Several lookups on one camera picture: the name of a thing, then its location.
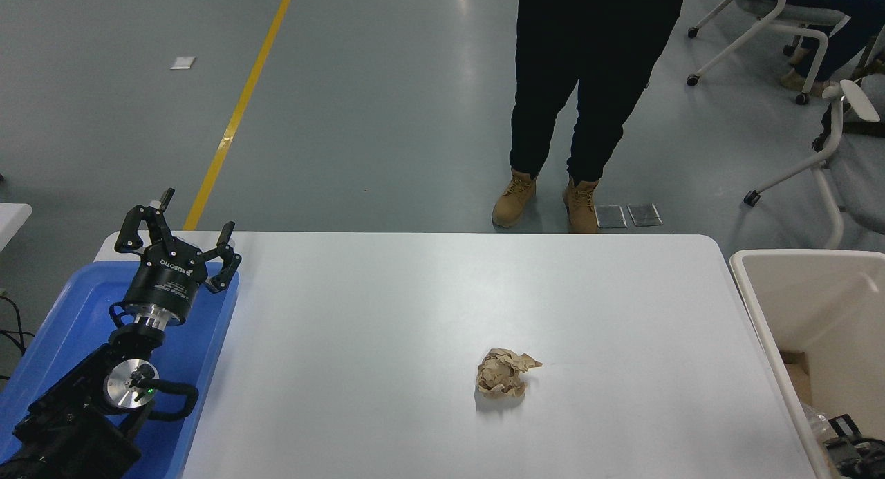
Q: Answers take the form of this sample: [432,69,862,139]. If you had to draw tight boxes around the clear plastic bag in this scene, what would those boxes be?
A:
[802,403,832,440]

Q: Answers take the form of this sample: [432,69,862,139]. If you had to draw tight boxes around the black cables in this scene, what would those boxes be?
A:
[0,296,33,383]

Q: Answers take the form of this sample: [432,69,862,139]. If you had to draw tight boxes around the blue plastic tray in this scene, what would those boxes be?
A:
[0,260,241,479]

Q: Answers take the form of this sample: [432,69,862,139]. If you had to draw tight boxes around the large pale bin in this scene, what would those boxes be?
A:
[729,249,885,479]

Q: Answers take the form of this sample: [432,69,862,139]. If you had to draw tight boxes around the tan paper ball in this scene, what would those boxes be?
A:
[476,348,543,400]

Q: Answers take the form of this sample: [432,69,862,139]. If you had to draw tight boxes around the person sitting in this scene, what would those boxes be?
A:
[780,0,885,96]

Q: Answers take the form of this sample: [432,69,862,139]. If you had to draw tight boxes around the small white side table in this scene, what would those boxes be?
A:
[0,203,33,252]

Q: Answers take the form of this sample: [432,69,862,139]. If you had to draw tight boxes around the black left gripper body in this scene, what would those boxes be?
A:
[124,237,209,326]

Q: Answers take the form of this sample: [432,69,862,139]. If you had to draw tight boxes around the white wheeled office chair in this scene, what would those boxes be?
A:
[743,78,885,250]
[687,0,851,106]

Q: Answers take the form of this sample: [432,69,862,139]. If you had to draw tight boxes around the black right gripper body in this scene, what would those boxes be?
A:
[824,439,885,479]

